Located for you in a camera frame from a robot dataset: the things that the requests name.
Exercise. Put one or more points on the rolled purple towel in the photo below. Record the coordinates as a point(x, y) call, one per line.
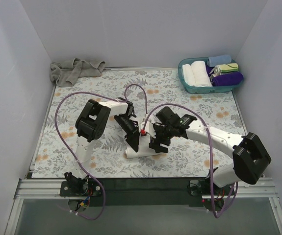
point(226, 79)

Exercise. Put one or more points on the crumpled grey towel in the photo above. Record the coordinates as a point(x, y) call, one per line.
point(67, 73)

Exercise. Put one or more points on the white towel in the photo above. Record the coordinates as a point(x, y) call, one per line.
point(188, 75)
point(200, 74)
point(144, 150)

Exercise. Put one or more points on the aluminium frame rail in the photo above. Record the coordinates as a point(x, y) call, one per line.
point(142, 206)

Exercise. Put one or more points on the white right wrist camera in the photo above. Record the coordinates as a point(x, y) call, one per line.
point(147, 128)

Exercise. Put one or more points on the floral patterned table mat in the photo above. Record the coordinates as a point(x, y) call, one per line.
point(145, 89)

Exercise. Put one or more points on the teal plastic basket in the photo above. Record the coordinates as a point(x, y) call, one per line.
point(202, 90)

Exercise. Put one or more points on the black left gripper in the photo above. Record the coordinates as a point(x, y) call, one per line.
point(132, 132)

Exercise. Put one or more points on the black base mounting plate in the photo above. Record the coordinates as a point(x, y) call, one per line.
point(143, 191)

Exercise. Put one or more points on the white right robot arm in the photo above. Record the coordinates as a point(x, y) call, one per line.
point(250, 157)

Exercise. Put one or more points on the rolled green striped towel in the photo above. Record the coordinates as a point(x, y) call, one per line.
point(225, 68)

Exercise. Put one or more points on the rolled light blue towel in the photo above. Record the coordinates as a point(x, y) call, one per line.
point(217, 60)

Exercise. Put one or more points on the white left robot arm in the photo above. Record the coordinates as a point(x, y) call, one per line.
point(90, 126)

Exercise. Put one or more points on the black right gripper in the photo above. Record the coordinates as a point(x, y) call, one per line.
point(159, 138)

